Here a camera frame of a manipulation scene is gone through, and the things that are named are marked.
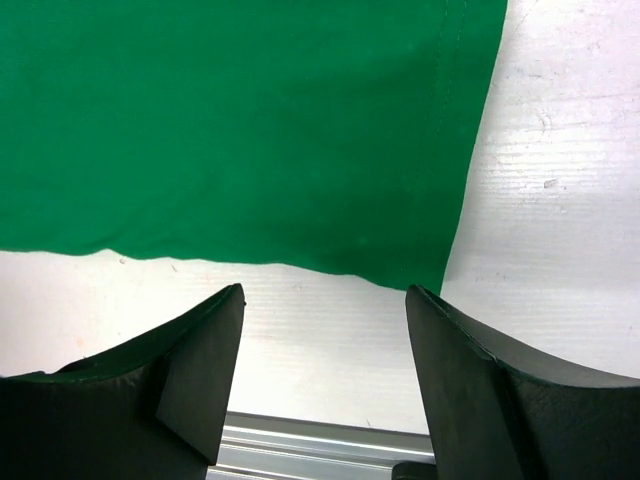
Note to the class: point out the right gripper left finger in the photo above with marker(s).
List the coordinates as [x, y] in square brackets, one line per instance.
[152, 407]

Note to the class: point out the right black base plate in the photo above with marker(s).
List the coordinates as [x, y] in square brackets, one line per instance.
[410, 470]

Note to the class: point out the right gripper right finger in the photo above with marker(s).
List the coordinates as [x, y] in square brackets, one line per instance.
[497, 408]

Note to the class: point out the aluminium mounting rail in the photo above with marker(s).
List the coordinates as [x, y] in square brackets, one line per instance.
[261, 447]

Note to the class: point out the green polo shirt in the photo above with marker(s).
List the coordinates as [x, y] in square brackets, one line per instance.
[334, 136]

